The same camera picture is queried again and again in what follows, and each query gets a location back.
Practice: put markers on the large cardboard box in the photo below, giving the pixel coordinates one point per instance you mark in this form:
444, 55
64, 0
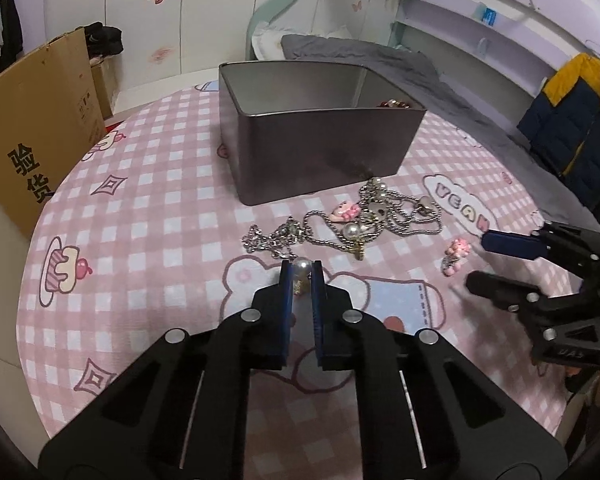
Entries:
49, 118

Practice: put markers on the pink bear charm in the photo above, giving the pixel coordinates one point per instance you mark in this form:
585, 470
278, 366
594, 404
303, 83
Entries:
454, 256
346, 211

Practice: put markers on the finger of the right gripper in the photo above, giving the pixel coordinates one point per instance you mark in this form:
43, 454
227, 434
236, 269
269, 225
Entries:
504, 293
513, 245

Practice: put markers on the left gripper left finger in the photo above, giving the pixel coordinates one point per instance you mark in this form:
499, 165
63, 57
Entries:
271, 336

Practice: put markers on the black bag on box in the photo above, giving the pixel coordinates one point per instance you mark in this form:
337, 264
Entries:
102, 41

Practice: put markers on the blue box on shelf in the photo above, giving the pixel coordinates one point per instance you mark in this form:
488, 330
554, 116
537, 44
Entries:
489, 16

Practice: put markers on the pink checkered tablecloth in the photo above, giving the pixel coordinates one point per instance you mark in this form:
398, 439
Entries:
145, 234

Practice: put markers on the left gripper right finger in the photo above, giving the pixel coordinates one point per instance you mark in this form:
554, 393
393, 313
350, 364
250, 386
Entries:
331, 340

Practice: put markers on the white pillow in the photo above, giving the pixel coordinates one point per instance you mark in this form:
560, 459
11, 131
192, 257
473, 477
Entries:
267, 40

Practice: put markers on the yellow navy jacket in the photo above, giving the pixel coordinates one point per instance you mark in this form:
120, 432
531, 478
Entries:
562, 126

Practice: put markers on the purple wall shelf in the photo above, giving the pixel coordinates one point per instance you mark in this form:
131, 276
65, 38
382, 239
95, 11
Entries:
529, 41

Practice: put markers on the grey metal tin box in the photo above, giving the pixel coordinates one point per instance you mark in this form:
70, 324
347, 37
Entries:
293, 128

